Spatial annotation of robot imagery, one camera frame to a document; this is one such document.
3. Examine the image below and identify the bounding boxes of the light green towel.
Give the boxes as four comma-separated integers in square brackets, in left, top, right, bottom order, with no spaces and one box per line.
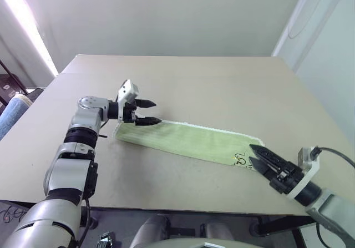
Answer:
[113,119,266,169]

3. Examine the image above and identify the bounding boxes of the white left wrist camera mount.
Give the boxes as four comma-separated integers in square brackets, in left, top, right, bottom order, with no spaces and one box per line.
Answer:
[115,79,139,122]

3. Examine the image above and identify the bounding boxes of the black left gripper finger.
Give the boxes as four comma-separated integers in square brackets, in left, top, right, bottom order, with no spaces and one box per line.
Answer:
[134,116,163,127]
[134,99,157,110]

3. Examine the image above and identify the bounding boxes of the silver robot torso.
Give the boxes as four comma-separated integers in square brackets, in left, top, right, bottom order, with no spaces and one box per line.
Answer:
[130,236,267,248]

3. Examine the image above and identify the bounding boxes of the tangled floor cables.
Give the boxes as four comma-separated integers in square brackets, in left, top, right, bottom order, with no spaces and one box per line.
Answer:
[0,202,30,225]

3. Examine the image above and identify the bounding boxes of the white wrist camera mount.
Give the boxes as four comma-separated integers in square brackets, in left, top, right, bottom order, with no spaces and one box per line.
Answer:
[115,79,139,122]
[287,146,321,200]

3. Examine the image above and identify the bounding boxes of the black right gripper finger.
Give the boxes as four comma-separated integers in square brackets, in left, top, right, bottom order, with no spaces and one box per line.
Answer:
[248,156,276,181]
[248,144,291,173]

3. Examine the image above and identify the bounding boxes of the black metal table frame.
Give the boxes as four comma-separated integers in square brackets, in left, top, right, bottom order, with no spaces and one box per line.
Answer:
[248,214,317,248]

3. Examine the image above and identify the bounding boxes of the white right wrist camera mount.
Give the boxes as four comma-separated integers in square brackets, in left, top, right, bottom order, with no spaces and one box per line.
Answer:
[287,146,321,200]

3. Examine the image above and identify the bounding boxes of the small shiny metal part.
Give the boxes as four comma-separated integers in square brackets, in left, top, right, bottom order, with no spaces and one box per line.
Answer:
[98,230,115,248]

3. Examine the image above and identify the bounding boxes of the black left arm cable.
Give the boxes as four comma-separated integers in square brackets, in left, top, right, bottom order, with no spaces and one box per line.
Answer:
[74,196,94,248]

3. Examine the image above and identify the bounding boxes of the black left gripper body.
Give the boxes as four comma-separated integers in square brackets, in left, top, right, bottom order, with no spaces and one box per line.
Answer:
[121,99,139,124]

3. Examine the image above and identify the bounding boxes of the thin white wall cord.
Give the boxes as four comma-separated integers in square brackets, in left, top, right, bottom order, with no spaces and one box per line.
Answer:
[286,0,329,40]

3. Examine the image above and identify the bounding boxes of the blue rolled cloth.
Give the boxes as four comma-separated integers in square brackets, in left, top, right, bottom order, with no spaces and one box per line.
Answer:
[0,92,34,141]

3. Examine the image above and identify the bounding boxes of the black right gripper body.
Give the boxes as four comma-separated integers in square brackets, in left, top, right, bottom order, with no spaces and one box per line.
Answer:
[268,162,305,196]

